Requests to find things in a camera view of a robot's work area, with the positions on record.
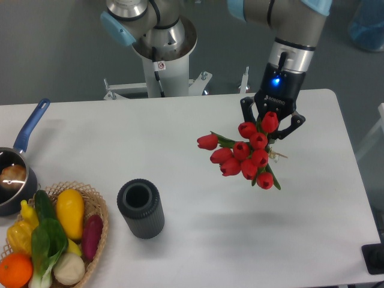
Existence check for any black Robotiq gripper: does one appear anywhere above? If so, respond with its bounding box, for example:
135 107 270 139
240 63 306 144

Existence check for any red tulip bouquet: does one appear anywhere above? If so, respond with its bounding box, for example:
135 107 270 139
197 112 281 190

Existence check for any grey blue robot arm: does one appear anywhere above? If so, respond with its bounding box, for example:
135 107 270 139
100 1 331 143

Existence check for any blue translucent container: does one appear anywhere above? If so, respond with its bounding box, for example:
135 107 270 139
347 1 383 52

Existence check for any dark grey ribbed vase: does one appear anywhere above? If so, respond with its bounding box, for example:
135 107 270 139
116 179 165 239

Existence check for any black device at edge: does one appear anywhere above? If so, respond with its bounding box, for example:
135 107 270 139
361 244 383 275

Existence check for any woven wicker basket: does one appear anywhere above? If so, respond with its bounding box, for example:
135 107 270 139
1 181 109 287

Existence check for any purple eggplant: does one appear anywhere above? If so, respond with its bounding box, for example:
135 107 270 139
81 214 103 261

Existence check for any yellow squash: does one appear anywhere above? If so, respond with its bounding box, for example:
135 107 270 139
56 189 85 241

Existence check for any yellow banana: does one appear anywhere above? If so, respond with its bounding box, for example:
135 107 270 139
67 239 82 257

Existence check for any green cucumber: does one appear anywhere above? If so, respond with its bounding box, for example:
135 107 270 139
34 190 57 222

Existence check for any beige onion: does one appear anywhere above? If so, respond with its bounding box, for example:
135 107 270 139
53 253 85 286

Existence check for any green bok choy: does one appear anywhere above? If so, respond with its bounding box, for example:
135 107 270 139
28 218 68 287

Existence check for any small yellow pepper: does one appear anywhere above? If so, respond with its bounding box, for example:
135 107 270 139
20 200 39 229

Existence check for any brown bread roll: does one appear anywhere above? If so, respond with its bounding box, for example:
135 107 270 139
1 164 26 190

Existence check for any yellow bell pepper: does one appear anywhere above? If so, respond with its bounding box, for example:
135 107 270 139
7 220 32 256

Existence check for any orange fruit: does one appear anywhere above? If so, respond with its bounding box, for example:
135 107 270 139
1 253 33 287

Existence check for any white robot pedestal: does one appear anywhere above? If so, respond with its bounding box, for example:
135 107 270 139
101 12 212 100

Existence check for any white frame at right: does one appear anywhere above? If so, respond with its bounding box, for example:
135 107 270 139
355 103 383 161

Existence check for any black cable on pedestal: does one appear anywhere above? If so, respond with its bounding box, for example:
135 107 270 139
151 47 166 98

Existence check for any blue handled saucepan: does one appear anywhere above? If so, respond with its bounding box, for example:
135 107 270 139
1 98 50 217

